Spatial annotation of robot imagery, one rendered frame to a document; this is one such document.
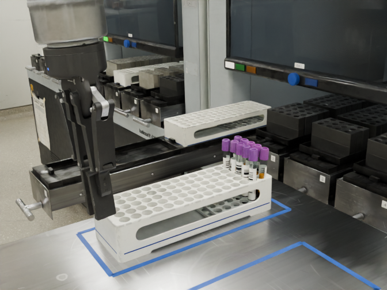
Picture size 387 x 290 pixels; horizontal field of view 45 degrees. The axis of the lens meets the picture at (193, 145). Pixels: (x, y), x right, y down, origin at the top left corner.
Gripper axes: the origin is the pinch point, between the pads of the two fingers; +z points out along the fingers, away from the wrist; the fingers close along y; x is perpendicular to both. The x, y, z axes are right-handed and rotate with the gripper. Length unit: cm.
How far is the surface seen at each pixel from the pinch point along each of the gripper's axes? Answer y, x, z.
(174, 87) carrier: 72, -64, 5
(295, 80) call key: 15, -59, -3
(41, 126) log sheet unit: 217, -63, 43
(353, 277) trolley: -24.3, -24.2, 14.1
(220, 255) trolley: -8.5, -13.8, 12.7
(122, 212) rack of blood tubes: 2.2, -4.3, 5.5
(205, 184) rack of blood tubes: 2.7, -20.8, 6.7
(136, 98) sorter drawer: 88, -58, 9
